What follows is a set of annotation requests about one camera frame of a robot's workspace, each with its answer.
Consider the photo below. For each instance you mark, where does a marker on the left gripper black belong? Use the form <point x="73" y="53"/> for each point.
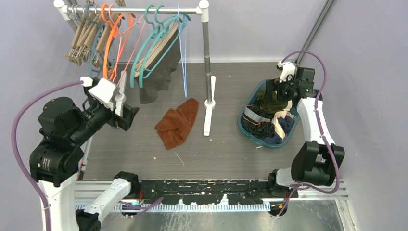
<point x="125" y="121"/>

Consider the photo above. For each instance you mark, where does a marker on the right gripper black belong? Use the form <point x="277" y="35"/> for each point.
<point x="272" y="85"/>

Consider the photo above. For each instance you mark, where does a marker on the olive green underwear cream waistband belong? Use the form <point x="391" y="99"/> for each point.
<point x="273" y="107"/>

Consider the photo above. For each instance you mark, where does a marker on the navy underwear cream waistband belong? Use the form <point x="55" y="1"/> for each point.
<point x="283" y="123"/>

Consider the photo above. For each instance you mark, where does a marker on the dark grey underwear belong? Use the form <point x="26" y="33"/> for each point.
<point x="164" y="59"/>

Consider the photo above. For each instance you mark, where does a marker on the orange hanger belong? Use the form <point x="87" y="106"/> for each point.
<point x="112" y="20"/>

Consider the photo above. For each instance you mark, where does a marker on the teal hanger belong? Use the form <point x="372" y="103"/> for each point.
<point x="143" y="54"/>
<point x="165" y="34"/>
<point x="94" y="66"/>

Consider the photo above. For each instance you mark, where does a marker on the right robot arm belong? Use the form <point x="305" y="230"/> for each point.
<point x="318" y="161"/>

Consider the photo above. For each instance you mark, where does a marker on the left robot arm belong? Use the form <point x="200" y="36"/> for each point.
<point x="54" y="164"/>

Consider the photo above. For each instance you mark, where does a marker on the teal laundry basket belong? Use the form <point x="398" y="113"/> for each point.
<point x="252" y="100"/>

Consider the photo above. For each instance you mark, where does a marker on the brown towel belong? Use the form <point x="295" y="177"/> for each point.
<point x="176" y="124"/>

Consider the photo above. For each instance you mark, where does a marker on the beige wooden hangers bunch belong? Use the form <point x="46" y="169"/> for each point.
<point x="84" y="35"/>

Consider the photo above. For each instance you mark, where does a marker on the white garment rack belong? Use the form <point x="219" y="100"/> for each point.
<point x="203" y="11"/>

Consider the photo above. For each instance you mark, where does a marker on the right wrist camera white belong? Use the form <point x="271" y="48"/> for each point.
<point x="288" y="70"/>

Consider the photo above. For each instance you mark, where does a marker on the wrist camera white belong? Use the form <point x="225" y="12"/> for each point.
<point x="288" y="70"/>
<point x="103" y="90"/>

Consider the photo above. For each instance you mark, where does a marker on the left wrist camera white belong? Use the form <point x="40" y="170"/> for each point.
<point x="103" y="90"/>

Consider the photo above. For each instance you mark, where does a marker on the light blue wire hanger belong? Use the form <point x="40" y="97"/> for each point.
<point x="182" y="53"/>

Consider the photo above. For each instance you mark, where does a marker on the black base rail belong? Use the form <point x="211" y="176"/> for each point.
<point x="206" y="192"/>

